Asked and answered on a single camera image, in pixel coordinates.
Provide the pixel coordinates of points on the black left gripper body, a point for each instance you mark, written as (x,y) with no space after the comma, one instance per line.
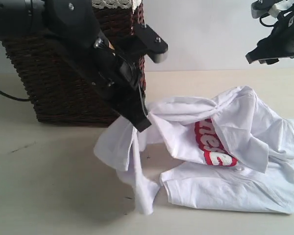
(121,82)

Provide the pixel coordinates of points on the white t-shirt red print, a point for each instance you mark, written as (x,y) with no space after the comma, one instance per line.
(231,152)

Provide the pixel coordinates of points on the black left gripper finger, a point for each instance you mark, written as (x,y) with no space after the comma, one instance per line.
(134,115)

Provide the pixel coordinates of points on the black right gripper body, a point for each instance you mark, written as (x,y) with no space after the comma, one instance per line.
(282,34)

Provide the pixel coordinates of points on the dark brown wicker basket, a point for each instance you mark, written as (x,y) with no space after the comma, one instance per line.
(71,93)

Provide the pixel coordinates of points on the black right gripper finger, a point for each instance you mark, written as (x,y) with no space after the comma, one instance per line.
(264,54)

